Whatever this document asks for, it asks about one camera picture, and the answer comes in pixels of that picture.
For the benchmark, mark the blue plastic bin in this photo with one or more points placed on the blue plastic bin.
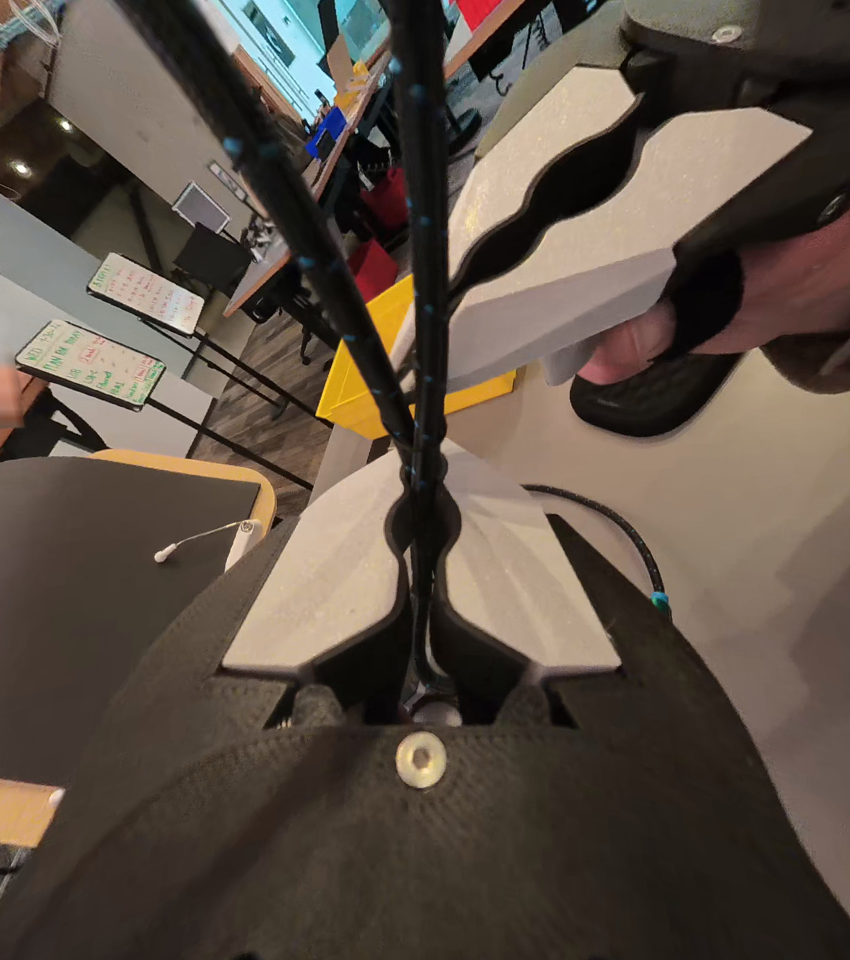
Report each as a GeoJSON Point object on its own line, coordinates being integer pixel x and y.
{"type": "Point", "coordinates": [326, 132]}

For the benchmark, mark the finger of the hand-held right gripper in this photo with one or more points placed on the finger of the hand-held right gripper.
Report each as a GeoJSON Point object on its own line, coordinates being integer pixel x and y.
{"type": "Point", "coordinates": [545, 150]}
{"type": "Point", "coordinates": [605, 255]}

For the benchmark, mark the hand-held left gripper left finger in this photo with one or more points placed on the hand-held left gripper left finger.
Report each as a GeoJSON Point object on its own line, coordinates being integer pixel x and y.
{"type": "Point", "coordinates": [313, 600]}

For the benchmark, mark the whiteboard with green notes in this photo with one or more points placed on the whiteboard with green notes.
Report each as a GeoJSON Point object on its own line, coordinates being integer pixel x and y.
{"type": "Point", "coordinates": [88, 363]}

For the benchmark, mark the whiteboard on stand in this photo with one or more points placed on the whiteboard on stand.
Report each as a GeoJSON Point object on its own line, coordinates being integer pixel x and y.
{"type": "Point", "coordinates": [148, 293]}

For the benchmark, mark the yellow plastic bin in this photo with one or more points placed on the yellow plastic bin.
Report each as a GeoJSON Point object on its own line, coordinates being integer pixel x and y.
{"type": "Point", "coordinates": [358, 390]}

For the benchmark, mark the black wood-edged board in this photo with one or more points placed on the black wood-edged board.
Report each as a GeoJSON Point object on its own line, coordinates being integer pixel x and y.
{"type": "Point", "coordinates": [65, 600]}

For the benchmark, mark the person's right hand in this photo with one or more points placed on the person's right hand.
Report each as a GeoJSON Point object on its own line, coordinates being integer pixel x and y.
{"type": "Point", "coordinates": [815, 285]}

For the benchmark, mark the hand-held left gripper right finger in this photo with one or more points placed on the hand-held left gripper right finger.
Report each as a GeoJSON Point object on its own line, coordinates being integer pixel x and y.
{"type": "Point", "coordinates": [537, 600]}

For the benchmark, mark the red chair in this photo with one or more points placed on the red chair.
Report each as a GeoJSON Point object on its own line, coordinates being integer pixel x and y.
{"type": "Point", "coordinates": [383, 203]}

